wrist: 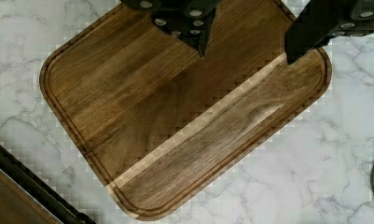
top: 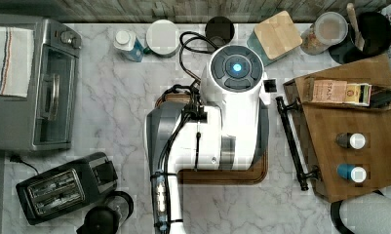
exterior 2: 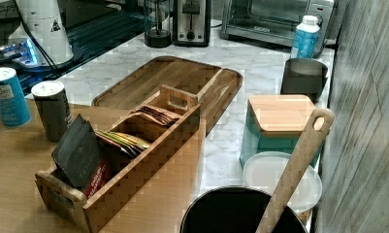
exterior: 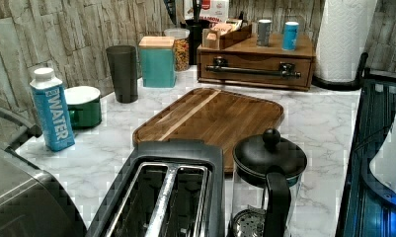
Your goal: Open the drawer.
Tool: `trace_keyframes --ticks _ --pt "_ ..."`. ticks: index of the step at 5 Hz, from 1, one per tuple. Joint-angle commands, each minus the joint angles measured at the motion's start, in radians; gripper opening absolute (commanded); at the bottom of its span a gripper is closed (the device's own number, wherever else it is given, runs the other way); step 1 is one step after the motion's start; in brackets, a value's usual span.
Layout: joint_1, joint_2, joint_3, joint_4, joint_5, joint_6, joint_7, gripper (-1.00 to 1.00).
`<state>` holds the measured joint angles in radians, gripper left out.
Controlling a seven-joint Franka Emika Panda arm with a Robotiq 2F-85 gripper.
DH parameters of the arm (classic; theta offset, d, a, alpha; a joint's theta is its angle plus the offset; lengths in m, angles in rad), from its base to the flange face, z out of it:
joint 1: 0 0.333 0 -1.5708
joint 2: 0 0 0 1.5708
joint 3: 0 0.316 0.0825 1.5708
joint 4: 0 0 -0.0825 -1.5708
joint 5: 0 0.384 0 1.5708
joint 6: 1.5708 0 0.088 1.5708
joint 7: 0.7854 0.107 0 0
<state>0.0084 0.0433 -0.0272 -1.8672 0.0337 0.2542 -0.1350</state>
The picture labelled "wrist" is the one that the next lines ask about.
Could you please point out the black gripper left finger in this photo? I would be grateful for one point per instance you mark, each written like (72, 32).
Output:
(189, 20)

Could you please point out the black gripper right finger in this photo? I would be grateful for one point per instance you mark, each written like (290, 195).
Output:
(322, 20)

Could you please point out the wooden drawer cabinet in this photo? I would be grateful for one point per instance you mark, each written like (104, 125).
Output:
(17, 207)

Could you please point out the wooden cutting board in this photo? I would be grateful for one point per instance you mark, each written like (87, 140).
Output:
(156, 121)

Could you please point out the black drawer handle bar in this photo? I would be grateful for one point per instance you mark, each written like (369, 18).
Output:
(40, 191)

